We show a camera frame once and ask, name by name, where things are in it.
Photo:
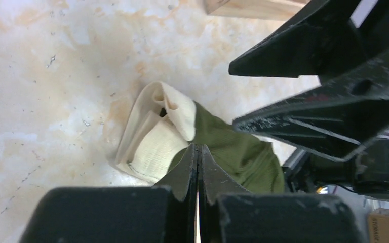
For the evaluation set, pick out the wooden compartment tray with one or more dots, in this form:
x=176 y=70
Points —
x=279 y=10

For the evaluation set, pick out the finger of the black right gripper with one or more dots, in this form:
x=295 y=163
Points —
x=336 y=120

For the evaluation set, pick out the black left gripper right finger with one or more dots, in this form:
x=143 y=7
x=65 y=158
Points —
x=229 y=213

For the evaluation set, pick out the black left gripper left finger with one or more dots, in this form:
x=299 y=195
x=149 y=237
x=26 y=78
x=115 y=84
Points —
x=164 y=212

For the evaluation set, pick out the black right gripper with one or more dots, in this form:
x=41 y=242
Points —
x=321 y=39

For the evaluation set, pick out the dark green underwear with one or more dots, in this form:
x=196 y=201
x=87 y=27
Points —
x=163 y=122

